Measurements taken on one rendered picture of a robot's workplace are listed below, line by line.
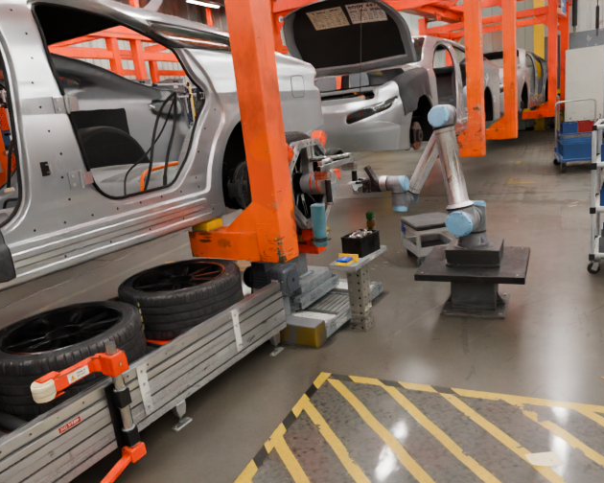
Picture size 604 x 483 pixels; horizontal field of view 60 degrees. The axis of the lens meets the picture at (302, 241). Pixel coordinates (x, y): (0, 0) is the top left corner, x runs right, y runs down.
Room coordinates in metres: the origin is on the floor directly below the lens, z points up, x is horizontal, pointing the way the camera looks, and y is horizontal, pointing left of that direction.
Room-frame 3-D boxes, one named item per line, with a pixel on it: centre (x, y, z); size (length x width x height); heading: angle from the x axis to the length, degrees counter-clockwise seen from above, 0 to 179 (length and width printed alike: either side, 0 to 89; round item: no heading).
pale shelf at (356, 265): (2.96, -0.32, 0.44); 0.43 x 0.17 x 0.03; 146
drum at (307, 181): (3.28, -0.15, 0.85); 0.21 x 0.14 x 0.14; 56
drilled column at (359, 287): (2.93, -0.30, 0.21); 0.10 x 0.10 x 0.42; 56
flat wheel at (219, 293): (2.78, 0.69, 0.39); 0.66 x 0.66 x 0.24
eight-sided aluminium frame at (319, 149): (3.32, -0.09, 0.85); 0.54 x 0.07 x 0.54; 146
